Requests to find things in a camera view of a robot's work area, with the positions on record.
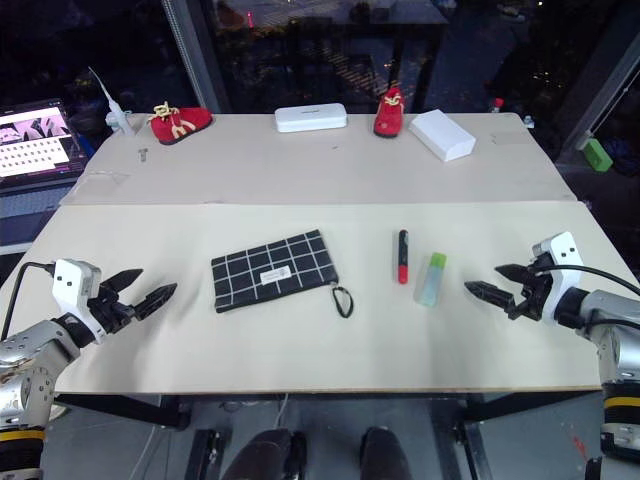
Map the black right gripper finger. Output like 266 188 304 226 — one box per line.
463 280 518 314
494 263 530 285

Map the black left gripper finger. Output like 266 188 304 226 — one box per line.
132 282 179 321
103 268 145 296

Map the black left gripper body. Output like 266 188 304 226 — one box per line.
86 281 143 337

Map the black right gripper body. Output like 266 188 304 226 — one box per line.
504 251 556 322

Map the black grid pencil pouch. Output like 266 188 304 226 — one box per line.
210 229 339 315

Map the white flat rectangular case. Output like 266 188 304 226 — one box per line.
274 102 347 134

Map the green capped glue stick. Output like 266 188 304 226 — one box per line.
413 252 448 308

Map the red black pen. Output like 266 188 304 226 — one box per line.
397 229 410 285

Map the green box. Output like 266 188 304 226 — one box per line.
582 138 614 173

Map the white cardboard box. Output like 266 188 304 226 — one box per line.
408 110 477 163

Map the red shoe with yellow laces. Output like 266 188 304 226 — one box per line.
373 87 406 139
147 103 214 146

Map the laptop with lit screen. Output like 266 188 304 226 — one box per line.
0 98 82 187

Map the white glue tube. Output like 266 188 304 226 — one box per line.
87 66 137 137

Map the dark rounded foot shape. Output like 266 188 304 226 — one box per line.
221 428 296 480
359 425 419 480

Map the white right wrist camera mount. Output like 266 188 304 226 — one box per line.
530 231 586 324

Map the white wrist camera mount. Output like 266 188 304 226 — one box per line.
51 258 108 346
530 231 586 324

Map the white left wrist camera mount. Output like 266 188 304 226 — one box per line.
51 258 108 346

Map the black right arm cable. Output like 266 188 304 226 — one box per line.
529 263 640 296

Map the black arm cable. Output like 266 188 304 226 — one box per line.
529 263 640 296
0 262 56 341

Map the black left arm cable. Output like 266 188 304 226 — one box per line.
0 262 56 341

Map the black table frame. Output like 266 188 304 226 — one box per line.
52 387 604 480

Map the white cable under table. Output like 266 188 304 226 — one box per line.
273 393 291 431

